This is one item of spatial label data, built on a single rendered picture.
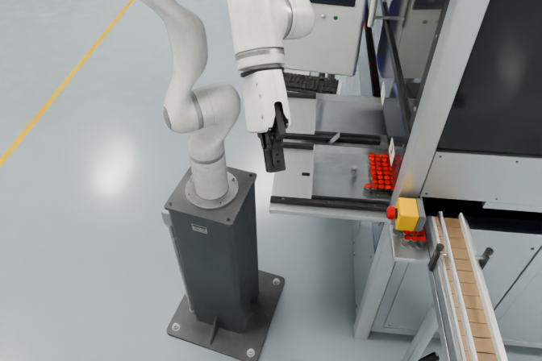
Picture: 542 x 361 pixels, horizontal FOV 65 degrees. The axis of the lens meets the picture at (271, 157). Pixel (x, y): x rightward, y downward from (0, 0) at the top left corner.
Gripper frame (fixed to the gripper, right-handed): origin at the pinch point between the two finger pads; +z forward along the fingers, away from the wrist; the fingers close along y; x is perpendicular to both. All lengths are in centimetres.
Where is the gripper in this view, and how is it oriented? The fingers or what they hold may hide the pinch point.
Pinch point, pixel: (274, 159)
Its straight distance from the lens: 73.9
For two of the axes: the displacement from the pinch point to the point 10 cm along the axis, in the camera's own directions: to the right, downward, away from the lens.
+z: 1.4, 9.9, 0.9
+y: 3.7, 0.4, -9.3
